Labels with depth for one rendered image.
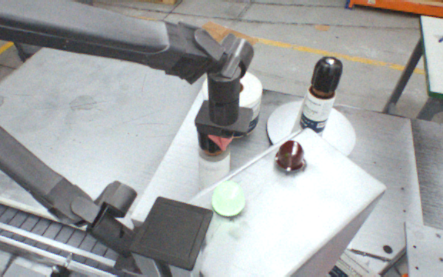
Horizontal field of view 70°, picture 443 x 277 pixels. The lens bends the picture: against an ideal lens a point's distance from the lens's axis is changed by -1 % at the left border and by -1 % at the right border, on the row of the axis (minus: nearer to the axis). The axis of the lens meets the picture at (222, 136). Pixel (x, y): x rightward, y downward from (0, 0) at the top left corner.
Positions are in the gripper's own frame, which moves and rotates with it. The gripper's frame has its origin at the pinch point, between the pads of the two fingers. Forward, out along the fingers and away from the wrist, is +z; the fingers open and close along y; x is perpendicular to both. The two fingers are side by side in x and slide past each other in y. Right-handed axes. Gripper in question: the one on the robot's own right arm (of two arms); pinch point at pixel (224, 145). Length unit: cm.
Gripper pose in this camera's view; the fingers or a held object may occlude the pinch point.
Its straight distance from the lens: 67.6
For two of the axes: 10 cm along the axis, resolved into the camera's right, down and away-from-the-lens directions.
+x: -2.8, 7.2, -6.3
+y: -9.6, -2.0, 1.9
